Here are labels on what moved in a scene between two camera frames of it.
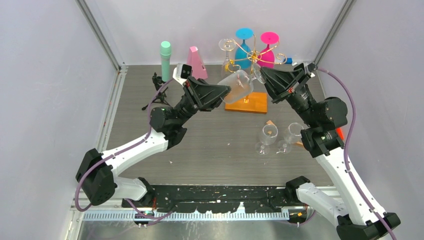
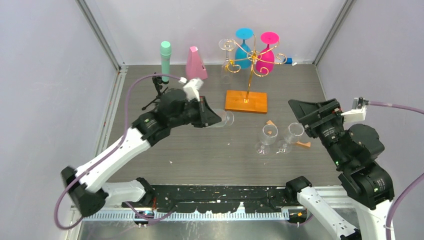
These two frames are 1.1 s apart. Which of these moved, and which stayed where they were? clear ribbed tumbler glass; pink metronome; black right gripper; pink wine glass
Moved: black right gripper; clear ribbed tumbler glass
Stayed: pink metronome; pink wine glass
